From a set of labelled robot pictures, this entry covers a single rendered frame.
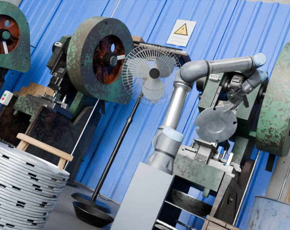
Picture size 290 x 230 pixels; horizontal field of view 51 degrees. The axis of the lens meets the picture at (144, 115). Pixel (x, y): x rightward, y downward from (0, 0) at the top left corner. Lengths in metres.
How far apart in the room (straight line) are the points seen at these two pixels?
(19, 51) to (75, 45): 1.79
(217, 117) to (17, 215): 1.48
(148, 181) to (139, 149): 2.36
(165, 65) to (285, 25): 1.79
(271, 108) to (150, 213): 1.05
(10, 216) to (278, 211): 0.79
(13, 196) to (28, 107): 2.18
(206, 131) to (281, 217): 1.27
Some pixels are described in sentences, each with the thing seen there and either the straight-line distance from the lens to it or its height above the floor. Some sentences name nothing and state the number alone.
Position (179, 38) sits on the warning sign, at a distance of 4.34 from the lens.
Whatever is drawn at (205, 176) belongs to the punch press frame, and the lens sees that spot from 2.11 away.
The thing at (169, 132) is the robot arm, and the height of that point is 0.65.
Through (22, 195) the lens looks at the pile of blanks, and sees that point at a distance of 1.02.
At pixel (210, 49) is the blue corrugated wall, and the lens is 4.14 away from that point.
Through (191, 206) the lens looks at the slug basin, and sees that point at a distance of 2.21.
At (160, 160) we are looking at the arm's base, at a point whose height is 0.50.
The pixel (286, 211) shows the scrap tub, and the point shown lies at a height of 0.46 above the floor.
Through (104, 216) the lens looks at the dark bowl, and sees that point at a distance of 2.19.
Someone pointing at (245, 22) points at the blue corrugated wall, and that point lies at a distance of 4.29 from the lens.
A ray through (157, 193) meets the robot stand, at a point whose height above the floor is 0.34.
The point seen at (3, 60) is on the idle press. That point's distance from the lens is 4.48.
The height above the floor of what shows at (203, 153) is 0.72.
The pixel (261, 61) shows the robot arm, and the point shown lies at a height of 1.24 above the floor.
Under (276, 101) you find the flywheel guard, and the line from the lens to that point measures 2.07.
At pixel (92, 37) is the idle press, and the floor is 1.36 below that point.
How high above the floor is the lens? 0.37
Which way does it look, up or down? 11 degrees up
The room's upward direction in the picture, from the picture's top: 24 degrees clockwise
